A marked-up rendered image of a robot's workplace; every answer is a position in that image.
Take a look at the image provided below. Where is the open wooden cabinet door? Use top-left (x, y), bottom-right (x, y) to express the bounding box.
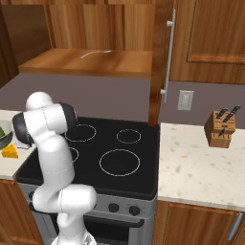
top-left (147, 0), bottom-right (176, 127)

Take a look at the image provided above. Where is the yellow cheese wedge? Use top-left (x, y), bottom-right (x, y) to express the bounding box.
top-left (1, 144), bottom-right (20, 160)

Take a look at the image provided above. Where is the grey salad bowl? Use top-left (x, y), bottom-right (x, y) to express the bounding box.
top-left (0, 119), bottom-right (14, 150)

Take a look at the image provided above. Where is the wooden base cabinet door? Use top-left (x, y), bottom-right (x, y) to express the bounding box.
top-left (0, 177), bottom-right (45, 245)
top-left (152, 199), bottom-right (245, 245)

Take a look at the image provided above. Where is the black glass hob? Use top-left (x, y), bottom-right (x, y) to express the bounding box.
top-left (15, 116), bottom-right (161, 201)

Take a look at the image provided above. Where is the wooden range hood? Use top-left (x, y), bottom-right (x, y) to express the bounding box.
top-left (17, 47), bottom-right (153, 79)

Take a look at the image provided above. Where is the wooden knife block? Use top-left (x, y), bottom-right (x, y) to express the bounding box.
top-left (204, 109), bottom-right (237, 149)

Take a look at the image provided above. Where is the silver oven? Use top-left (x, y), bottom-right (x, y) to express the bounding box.
top-left (18, 182), bottom-right (158, 245)

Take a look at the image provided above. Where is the white wall outlet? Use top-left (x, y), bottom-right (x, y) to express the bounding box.
top-left (177, 89), bottom-right (195, 112)

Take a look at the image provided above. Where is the long silver door handle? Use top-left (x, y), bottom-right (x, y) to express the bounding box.
top-left (160, 9), bottom-right (177, 104)

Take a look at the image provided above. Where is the black oven door handle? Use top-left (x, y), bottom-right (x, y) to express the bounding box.
top-left (29, 203), bottom-right (145, 229)

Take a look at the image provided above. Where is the wooden wall cabinet door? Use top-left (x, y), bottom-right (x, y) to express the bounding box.
top-left (169, 0), bottom-right (245, 86)

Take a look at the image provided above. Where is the silver base cabinet handle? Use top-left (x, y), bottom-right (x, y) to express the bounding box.
top-left (226, 212), bottom-right (244, 242)

